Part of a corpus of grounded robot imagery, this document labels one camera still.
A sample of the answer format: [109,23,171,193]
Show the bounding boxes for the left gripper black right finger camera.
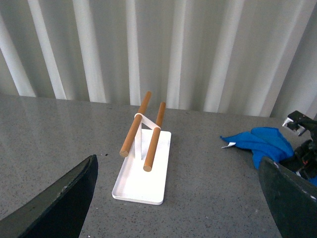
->
[259,157,317,238]

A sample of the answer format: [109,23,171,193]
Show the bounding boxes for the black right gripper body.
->
[281,111,317,180]

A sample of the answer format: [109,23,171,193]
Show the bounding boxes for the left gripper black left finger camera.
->
[0,155,98,238]

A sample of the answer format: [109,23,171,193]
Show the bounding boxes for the blue microfiber cloth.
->
[221,127,317,185]

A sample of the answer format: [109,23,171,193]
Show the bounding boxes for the white rack with wooden bars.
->
[112,91,171,205]

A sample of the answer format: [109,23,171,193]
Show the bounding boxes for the white pleated curtain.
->
[0,0,317,118]

